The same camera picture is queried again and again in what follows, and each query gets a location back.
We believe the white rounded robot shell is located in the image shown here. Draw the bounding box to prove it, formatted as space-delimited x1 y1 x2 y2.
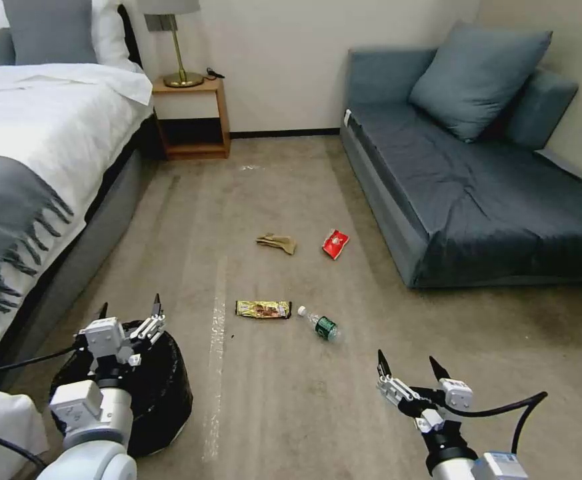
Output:
0 383 50 480

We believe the crumpled brown paper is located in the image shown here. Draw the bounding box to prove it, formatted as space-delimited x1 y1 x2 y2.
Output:
255 232 298 257

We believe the blue fabric sofa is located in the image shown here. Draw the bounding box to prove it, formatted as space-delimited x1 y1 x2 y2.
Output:
339 47 582 291

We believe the black baseboard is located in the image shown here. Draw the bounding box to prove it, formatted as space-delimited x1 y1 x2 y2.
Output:
230 127 342 140

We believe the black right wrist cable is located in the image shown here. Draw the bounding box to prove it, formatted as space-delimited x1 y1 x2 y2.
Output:
442 391 549 454

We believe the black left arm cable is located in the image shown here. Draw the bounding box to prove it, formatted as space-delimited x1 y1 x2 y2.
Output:
0 423 48 469

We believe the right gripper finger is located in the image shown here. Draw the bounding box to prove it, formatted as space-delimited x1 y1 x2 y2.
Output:
376 349 421 409
429 355 453 394

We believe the dark headboard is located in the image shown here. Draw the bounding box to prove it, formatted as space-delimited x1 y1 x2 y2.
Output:
116 3 145 71

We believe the large blue square cushion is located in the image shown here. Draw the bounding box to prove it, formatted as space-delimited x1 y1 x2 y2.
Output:
408 21 555 145

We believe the blue sofa bolster cushion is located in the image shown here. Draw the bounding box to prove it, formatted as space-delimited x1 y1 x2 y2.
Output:
502 69 580 151

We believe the red snack wrapper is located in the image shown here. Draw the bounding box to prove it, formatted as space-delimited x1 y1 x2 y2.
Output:
321 227 351 261

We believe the brass table lamp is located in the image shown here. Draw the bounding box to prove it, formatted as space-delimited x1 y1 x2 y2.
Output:
136 0 206 89

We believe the gold chocolate bar wrapper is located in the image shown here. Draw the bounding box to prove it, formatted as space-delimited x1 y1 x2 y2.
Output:
235 299 293 321

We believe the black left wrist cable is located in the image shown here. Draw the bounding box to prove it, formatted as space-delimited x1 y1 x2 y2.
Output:
0 347 80 384

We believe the white bed duvet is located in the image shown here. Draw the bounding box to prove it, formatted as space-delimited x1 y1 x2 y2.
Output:
0 61 155 377

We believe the grey bed frame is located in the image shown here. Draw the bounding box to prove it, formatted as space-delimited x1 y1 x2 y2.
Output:
0 117 161 392

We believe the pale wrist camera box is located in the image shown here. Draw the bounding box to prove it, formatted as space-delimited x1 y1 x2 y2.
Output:
77 317 123 362
439 377 473 412

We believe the wooden nightstand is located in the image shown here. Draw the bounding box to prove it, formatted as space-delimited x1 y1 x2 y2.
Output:
151 75 232 161

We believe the grey fringed blanket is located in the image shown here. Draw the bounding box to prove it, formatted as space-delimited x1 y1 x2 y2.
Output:
0 154 75 315

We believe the black trash bin with bag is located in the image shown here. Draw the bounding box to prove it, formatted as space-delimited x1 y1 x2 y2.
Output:
49 321 195 457

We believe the clear plastic bottle green label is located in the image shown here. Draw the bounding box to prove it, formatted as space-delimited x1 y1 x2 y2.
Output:
297 305 343 344

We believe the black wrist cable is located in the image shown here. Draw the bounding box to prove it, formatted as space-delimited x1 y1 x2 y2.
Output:
442 391 549 454
0 347 80 384

